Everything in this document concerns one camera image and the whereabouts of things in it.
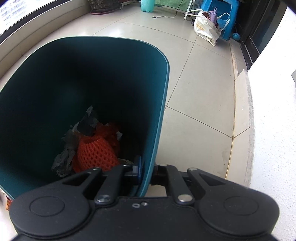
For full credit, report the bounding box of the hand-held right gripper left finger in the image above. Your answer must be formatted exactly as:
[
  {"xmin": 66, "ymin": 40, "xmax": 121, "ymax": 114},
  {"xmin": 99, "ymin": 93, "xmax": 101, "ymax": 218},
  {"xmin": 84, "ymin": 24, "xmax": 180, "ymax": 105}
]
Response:
[{"xmin": 61, "ymin": 156, "xmax": 142, "ymax": 206}]

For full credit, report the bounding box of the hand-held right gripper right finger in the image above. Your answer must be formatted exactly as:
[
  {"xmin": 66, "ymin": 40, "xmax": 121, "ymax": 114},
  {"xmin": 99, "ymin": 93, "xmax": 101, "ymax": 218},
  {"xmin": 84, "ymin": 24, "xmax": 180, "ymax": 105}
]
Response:
[{"xmin": 152, "ymin": 163, "xmax": 228, "ymax": 206}]

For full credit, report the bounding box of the orange foam fruit net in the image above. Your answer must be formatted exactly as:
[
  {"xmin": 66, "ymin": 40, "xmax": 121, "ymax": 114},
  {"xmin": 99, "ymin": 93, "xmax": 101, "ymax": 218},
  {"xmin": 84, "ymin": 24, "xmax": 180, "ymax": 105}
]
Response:
[
  {"xmin": 95, "ymin": 122, "xmax": 122, "ymax": 153},
  {"xmin": 73, "ymin": 134, "xmax": 121, "ymax": 173}
]

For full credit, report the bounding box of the grey paper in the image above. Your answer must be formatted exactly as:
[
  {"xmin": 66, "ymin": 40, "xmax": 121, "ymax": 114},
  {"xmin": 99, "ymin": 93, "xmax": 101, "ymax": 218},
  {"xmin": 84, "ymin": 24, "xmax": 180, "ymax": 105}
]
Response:
[{"xmin": 51, "ymin": 105, "xmax": 100, "ymax": 178}]

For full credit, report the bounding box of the teal plastic trash bin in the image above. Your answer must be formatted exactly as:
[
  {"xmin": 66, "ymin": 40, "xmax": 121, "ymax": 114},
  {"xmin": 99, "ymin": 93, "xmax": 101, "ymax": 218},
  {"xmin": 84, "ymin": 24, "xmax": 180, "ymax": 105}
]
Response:
[{"xmin": 0, "ymin": 36, "xmax": 171, "ymax": 200}]

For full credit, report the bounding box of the orange snack packet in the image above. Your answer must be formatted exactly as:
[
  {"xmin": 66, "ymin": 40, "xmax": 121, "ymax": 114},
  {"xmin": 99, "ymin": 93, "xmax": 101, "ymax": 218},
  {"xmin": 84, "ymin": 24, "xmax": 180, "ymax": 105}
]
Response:
[{"xmin": 4, "ymin": 196, "xmax": 15, "ymax": 212}]

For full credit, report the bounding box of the white tote bag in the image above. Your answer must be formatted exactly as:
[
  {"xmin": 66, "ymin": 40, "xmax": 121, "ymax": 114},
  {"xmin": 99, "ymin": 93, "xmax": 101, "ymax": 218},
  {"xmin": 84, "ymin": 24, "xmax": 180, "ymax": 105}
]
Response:
[{"xmin": 184, "ymin": 10, "xmax": 231, "ymax": 47}]

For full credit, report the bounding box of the teal spray bottle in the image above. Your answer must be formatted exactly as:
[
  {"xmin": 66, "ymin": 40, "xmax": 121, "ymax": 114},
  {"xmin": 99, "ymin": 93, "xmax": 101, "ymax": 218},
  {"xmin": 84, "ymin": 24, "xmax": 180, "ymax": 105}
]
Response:
[{"xmin": 140, "ymin": 0, "xmax": 156, "ymax": 13}]

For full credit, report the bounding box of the patterned ceramic flower pot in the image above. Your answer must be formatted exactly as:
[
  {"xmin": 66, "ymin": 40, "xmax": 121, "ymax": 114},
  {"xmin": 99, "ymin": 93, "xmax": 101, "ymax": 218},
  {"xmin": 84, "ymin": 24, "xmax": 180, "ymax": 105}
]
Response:
[{"xmin": 87, "ymin": 0, "xmax": 121, "ymax": 15}]

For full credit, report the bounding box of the green checked cloth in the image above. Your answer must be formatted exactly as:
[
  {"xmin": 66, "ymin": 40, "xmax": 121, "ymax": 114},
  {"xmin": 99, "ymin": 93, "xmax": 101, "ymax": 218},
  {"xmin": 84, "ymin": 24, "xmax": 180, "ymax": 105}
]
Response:
[{"xmin": 154, "ymin": 0, "xmax": 193, "ymax": 11}]

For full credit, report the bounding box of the pink bag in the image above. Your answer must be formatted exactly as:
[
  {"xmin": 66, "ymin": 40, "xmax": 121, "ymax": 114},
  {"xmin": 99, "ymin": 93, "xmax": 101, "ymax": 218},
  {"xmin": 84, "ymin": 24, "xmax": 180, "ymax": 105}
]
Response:
[{"xmin": 209, "ymin": 7, "xmax": 219, "ymax": 24}]

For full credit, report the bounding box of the blue plastic stool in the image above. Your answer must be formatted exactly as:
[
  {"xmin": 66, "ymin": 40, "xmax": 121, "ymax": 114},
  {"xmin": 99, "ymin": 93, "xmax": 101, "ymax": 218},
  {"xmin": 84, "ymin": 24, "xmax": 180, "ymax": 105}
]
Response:
[{"xmin": 201, "ymin": 0, "xmax": 239, "ymax": 41}]

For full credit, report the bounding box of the black cable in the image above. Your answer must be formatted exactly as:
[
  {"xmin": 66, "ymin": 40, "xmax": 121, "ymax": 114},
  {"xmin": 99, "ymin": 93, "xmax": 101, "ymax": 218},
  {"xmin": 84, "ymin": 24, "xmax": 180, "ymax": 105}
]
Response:
[{"xmin": 152, "ymin": 0, "xmax": 186, "ymax": 19}]

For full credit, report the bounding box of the white rack frame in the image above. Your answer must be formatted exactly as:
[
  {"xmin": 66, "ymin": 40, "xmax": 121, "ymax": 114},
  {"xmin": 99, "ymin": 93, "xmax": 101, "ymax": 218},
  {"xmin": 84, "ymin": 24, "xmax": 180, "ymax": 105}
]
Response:
[{"xmin": 184, "ymin": 0, "xmax": 201, "ymax": 21}]

